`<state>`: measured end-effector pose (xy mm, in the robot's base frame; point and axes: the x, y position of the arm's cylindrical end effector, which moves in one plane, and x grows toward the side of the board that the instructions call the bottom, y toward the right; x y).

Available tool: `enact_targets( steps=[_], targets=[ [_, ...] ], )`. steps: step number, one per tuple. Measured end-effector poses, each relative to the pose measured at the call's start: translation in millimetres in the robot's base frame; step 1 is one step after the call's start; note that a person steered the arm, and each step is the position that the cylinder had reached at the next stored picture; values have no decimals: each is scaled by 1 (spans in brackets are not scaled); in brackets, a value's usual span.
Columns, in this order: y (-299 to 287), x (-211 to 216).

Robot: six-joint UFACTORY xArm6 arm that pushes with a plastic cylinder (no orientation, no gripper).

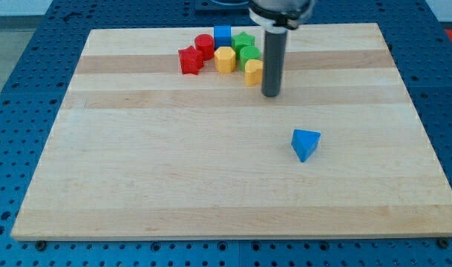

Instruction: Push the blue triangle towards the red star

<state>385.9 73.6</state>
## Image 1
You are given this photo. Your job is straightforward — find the yellow hexagon block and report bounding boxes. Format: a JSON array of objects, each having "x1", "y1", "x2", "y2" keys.
[{"x1": 214, "y1": 47, "x2": 236, "y2": 73}]

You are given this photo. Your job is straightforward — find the green star block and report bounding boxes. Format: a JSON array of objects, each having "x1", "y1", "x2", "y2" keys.
[{"x1": 231, "y1": 31, "x2": 255, "y2": 59}]

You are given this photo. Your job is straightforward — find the red star block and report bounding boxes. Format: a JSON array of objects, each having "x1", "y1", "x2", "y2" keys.
[{"x1": 178, "y1": 46, "x2": 204, "y2": 75}]

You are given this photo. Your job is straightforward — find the wooden board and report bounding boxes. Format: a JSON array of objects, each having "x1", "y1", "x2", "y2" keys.
[{"x1": 11, "y1": 23, "x2": 452, "y2": 241}]

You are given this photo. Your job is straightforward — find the blue triangle block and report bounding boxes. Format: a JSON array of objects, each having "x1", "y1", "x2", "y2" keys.
[{"x1": 291, "y1": 129, "x2": 321, "y2": 162}]

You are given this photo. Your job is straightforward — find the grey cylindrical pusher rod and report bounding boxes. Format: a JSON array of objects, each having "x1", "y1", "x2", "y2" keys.
[{"x1": 261, "y1": 27, "x2": 287, "y2": 97}]

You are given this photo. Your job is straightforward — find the green cylinder block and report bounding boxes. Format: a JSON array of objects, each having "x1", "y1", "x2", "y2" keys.
[{"x1": 239, "y1": 46, "x2": 261, "y2": 71}]

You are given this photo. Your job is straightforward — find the blue cube block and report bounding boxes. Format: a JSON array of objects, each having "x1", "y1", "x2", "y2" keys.
[{"x1": 213, "y1": 25, "x2": 232, "y2": 49}]

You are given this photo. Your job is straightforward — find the red cylinder block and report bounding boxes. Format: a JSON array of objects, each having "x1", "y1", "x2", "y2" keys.
[{"x1": 194, "y1": 34, "x2": 214, "y2": 61}]

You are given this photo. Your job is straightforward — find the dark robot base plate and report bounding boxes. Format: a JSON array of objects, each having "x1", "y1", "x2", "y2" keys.
[{"x1": 193, "y1": 0, "x2": 249, "y2": 15}]

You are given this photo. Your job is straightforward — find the yellow heart block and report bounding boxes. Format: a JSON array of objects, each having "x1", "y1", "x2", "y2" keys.
[{"x1": 244, "y1": 59, "x2": 263, "y2": 86}]

